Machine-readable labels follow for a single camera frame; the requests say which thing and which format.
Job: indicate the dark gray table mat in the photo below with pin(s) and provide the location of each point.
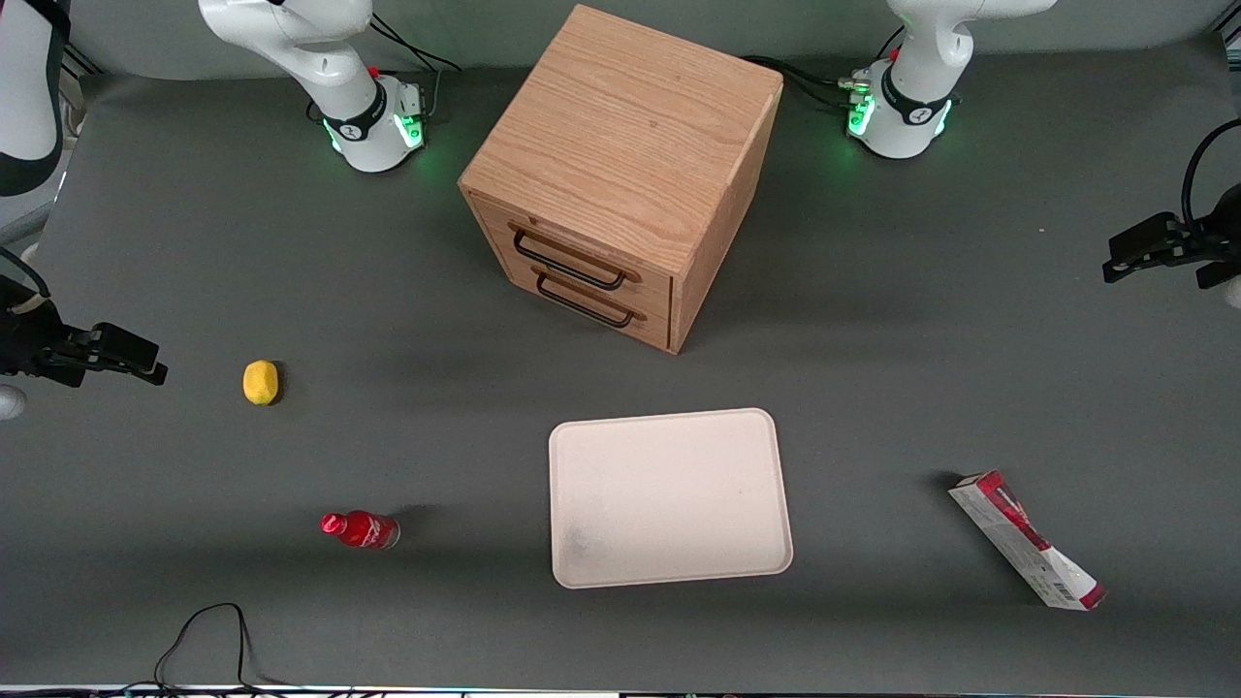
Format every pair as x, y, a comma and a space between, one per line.
921, 388

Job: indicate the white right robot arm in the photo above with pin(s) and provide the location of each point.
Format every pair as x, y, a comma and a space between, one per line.
330, 58

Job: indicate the wooden drawer front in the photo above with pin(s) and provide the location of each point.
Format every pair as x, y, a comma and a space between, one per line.
494, 228
654, 325

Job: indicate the beige rectangular tray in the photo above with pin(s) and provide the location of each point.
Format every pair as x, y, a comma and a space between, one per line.
669, 499

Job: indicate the yellow lemon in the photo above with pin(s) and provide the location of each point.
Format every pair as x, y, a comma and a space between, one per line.
260, 382

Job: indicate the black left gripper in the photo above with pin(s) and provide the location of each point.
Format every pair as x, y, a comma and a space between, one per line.
1199, 241

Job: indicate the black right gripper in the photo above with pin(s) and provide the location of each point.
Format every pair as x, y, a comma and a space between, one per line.
31, 344

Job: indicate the red cola bottle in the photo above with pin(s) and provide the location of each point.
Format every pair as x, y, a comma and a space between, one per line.
364, 529

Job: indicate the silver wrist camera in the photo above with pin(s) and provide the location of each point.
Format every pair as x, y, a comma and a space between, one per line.
9, 401

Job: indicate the oak wooden drawer cabinet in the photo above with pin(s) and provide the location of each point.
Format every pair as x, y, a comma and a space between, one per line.
630, 126

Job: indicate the red white toothpaste box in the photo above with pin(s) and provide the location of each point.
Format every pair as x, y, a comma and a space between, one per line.
1028, 543

